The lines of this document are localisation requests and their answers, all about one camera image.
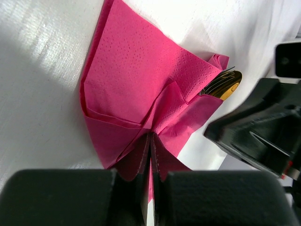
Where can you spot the gold ornate spoon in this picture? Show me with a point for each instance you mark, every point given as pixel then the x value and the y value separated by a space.
pixel 226 86

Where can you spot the magenta paper napkin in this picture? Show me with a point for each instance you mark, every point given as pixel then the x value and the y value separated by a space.
pixel 136 80

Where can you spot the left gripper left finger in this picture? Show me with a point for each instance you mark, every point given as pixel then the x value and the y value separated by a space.
pixel 80 197

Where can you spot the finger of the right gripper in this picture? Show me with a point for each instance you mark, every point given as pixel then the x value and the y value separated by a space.
pixel 265 130

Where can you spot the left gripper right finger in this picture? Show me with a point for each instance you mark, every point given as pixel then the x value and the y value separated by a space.
pixel 183 197

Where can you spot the silver fork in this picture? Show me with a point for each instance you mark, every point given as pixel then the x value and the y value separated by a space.
pixel 214 84

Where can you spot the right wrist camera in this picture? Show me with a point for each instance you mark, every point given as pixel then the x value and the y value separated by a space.
pixel 288 59

